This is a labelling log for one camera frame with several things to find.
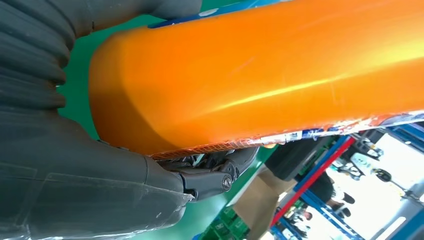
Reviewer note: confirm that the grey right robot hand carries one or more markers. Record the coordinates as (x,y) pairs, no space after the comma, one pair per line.
(82,185)

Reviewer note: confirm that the green plastic crate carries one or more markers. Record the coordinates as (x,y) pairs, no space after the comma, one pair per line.
(228,217)

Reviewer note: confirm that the cardboard box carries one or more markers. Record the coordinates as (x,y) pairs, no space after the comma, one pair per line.
(258,205)

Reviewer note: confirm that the person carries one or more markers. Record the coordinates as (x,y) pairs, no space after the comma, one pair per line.
(323,188)

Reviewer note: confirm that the blue rack with red beam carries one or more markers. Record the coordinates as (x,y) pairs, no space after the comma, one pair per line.
(333,161)

